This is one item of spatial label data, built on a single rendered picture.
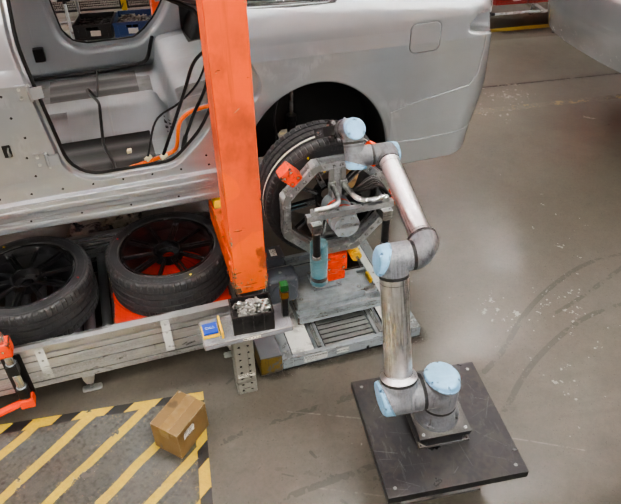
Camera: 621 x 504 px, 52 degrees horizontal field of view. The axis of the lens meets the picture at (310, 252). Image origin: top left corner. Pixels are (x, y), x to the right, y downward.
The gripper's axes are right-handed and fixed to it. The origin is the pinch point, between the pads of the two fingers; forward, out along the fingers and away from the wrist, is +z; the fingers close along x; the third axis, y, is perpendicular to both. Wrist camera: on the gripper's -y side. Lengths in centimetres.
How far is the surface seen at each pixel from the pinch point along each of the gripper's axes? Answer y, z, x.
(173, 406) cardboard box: -94, 0, -116
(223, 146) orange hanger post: -53, -30, 1
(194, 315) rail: -75, 24, -81
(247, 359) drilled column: -55, 6, -104
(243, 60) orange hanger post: -42, -46, 32
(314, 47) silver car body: 2.8, 8.9, 38.9
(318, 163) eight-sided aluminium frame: -8.8, -9.9, -13.7
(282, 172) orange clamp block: -25.7, -8.2, -15.0
